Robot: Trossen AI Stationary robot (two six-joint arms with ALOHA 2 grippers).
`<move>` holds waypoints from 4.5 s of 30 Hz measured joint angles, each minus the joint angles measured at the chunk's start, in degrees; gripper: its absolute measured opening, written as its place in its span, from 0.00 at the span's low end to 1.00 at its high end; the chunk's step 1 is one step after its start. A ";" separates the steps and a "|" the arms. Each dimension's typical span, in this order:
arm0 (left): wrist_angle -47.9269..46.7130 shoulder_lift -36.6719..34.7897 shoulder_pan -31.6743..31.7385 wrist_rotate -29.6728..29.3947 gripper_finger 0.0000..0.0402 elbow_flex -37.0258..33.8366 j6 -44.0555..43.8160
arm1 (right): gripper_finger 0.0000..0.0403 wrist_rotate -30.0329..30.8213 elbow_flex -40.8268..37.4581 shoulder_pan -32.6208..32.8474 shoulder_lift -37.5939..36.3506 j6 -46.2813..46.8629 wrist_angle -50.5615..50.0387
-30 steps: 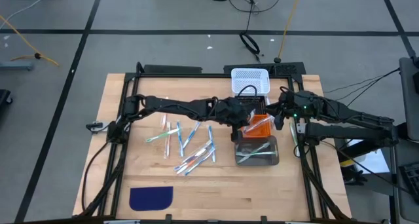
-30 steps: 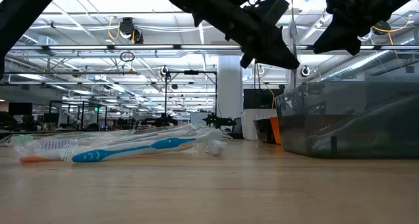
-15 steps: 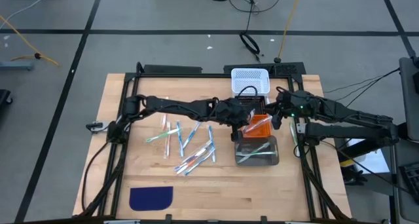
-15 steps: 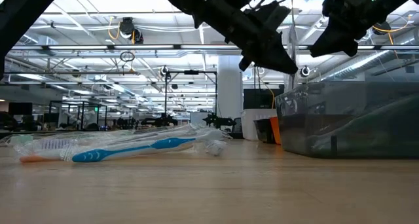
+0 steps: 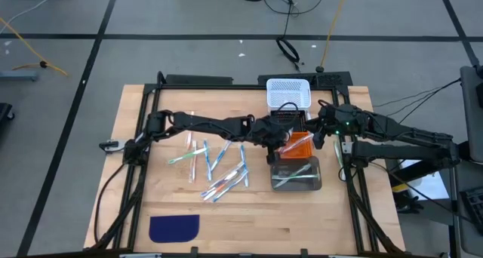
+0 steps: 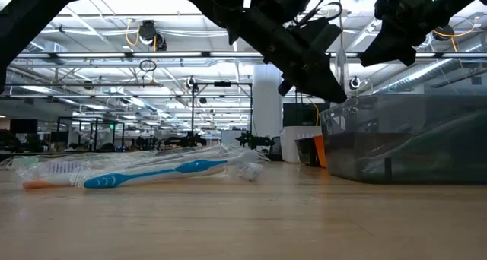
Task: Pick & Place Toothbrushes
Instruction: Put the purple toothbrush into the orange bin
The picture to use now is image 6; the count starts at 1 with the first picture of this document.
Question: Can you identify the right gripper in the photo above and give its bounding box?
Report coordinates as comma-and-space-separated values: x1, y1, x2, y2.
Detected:
359, 0, 438, 67

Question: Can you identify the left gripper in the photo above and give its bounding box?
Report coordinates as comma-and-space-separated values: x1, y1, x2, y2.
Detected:
228, 9, 348, 104

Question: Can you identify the clear plastic toothbrush packaging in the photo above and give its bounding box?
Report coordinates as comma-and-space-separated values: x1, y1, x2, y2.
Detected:
125, 144, 272, 182

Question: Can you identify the blue toothbrush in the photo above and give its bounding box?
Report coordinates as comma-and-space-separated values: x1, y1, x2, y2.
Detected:
83, 159, 229, 190

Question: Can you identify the orange toothbrush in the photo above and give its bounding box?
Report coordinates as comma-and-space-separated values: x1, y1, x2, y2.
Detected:
14, 159, 91, 190

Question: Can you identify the black monitor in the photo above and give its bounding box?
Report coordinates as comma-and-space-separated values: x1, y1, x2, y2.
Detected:
9, 118, 39, 135
282, 102, 323, 128

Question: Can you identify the white square pillar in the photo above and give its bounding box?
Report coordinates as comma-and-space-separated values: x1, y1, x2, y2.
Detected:
252, 64, 283, 139

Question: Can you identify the white perforated plastic basket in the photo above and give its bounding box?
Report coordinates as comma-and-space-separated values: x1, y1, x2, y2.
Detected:
280, 125, 323, 165

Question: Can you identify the orange plastic basket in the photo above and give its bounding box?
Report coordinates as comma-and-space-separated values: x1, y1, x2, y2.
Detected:
312, 135, 329, 170

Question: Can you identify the black plastic basket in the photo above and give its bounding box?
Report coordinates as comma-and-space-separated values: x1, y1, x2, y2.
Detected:
294, 137, 321, 168

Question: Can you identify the clear grey plastic bin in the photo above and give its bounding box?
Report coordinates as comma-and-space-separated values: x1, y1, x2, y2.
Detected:
319, 94, 487, 185

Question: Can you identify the yellow hanging cable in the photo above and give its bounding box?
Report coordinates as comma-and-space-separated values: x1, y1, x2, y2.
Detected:
336, 0, 345, 50

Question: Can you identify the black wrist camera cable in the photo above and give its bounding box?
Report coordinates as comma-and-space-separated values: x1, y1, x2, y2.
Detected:
294, 0, 344, 27

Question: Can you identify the black frame workstation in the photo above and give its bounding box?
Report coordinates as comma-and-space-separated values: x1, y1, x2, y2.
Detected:
56, 116, 126, 152
191, 81, 254, 144

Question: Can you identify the hanging black cable coil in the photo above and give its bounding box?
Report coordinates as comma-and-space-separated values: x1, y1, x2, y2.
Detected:
138, 59, 158, 74

